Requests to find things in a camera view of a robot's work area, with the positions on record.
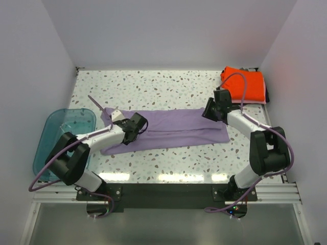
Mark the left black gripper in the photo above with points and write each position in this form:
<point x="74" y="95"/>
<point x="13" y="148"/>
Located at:
<point x="124" y="121"/>

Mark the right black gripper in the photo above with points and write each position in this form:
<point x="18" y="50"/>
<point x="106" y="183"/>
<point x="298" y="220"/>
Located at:
<point x="206" y="114"/>

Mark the purple t shirt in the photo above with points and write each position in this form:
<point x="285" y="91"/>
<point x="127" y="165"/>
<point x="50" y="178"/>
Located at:
<point x="172" y="129"/>

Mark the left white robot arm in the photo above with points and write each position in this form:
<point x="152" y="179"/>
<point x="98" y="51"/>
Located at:
<point x="69" y="157"/>

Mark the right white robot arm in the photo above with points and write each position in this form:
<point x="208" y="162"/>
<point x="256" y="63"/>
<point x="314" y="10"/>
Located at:
<point x="268" y="151"/>

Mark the teal plastic bin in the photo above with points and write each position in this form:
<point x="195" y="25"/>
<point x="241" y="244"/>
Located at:
<point x="76" y="121"/>

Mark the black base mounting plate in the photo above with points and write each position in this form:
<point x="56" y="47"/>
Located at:
<point x="167" y="196"/>

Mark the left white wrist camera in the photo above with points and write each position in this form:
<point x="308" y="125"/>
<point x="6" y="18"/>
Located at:
<point x="117" y="115"/>

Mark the aluminium frame rail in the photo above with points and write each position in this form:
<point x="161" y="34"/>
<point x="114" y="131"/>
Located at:
<point x="264" y="193"/>

